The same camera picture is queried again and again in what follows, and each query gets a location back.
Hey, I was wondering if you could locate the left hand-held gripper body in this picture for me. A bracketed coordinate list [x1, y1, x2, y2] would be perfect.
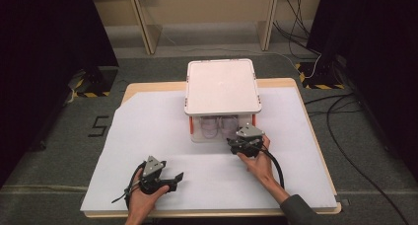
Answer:
[137, 155, 173, 195]

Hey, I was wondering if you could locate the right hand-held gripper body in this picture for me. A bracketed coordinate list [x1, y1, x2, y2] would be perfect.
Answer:
[229, 122, 266, 159]

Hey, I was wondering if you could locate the white storage box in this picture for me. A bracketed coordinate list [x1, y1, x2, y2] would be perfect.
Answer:
[183, 58, 263, 144]

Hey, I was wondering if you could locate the person's left hand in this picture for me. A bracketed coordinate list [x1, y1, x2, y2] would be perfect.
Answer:
[125, 167, 171, 220]

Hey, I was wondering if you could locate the person's right hand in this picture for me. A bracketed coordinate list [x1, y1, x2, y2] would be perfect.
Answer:
[237, 134, 276, 188]

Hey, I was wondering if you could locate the white table sheet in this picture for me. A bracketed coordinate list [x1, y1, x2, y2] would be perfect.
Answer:
[80, 86, 339, 213]

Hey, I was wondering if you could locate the wooden table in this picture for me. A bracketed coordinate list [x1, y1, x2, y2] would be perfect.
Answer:
[83, 77, 343, 219]

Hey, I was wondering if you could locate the black hazard-striped stand base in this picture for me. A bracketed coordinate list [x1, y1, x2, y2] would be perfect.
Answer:
[70, 66, 119, 99]
[294, 60, 347, 91]

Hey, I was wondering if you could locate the beige desk leg panel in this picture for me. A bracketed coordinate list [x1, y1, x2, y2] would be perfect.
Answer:
[126, 0, 164, 56]
[255, 0, 281, 52]

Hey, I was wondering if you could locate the black curtain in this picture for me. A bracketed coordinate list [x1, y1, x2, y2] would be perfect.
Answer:
[0, 0, 119, 188]
[306, 0, 418, 184]

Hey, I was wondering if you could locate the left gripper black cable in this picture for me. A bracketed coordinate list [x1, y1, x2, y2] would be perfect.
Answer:
[110, 161, 148, 210]

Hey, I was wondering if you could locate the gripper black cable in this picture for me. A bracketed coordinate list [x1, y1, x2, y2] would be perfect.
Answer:
[257, 145, 286, 190]
[110, 161, 148, 210]

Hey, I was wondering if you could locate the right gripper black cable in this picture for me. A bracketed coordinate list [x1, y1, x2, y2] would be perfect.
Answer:
[257, 145, 286, 190]

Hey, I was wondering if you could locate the long black floor cable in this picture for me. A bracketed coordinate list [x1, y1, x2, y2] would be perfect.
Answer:
[303, 92, 411, 225]

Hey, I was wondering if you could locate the bundle of black hanging cables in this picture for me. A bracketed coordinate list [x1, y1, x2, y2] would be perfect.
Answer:
[271, 0, 322, 59]

